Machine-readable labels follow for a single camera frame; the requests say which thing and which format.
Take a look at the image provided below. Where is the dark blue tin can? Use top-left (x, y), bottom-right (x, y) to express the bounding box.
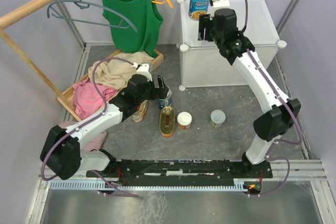
top-left (156, 88), bottom-right (172, 109)

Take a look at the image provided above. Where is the blue soup can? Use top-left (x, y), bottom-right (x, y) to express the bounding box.
top-left (188, 0), bottom-right (209, 20)

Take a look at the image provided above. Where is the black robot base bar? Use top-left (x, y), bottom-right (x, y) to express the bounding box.
top-left (99, 155), bottom-right (273, 186)

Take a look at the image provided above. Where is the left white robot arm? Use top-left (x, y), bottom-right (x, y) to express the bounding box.
top-left (40, 74), bottom-right (168, 180)

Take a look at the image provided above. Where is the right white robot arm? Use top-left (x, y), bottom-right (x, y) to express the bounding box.
top-left (198, 8), bottom-right (303, 177)

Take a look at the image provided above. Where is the oval sardine tin centre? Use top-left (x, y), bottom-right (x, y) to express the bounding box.
top-left (159, 106), bottom-right (175, 137)

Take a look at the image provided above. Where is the oval sardine tin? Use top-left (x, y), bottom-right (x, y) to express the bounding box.
top-left (131, 100), bottom-right (148, 123)
top-left (159, 106), bottom-right (175, 137)

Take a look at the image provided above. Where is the oval sardine tin left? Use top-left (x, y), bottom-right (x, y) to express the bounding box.
top-left (131, 100), bottom-right (148, 123)

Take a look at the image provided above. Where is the beige cloth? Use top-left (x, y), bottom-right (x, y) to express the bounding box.
top-left (94, 52), bottom-right (154, 90)

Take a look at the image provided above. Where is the small cup white lid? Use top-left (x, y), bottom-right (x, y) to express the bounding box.
top-left (177, 112), bottom-right (192, 130)

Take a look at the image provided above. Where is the white plastic cube cabinet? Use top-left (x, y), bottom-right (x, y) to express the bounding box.
top-left (179, 0), bottom-right (287, 88)

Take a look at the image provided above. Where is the pink cloth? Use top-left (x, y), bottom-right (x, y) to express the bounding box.
top-left (72, 78), bottom-right (104, 120)

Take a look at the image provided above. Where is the mauve cloth on floor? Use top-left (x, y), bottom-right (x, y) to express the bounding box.
top-left (59, 121), bottom-right (107, 152)

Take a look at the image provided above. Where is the wooden tray base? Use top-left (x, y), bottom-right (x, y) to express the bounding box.
top-left (57, 50), bottom-right (164, 121)

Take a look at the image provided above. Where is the green tank top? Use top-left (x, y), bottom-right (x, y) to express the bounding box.
top-left (102, 0), bottom-right (164, 58)

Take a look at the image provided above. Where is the grey clothes hanger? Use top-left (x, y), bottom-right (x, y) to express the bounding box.
top-left (46, 0), bottom-right (138, 33)

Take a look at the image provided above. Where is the wooden clothes rack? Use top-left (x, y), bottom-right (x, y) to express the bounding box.
top-left (1, 0), bottom-right (81, 101)

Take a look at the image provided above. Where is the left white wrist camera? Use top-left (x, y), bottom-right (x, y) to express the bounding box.
top-left (133, 62), bottom-right (153, 81)

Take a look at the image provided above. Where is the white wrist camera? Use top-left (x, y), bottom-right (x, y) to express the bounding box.
top-left (133, 62), bottom-right (153, 81)
top-left (209, 0), bottom-right (230, 13)

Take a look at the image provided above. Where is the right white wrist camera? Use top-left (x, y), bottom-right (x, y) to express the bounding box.
top-left (209, 0), bottom-right (230, 13)

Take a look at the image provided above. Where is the white slotted cable duct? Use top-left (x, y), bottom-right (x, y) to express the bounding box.
top-left (49, 179), bottom-right (247, 192)

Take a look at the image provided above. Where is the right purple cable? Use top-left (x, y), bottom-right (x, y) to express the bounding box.
top-left (214, 0), bottom-right (304, 197)

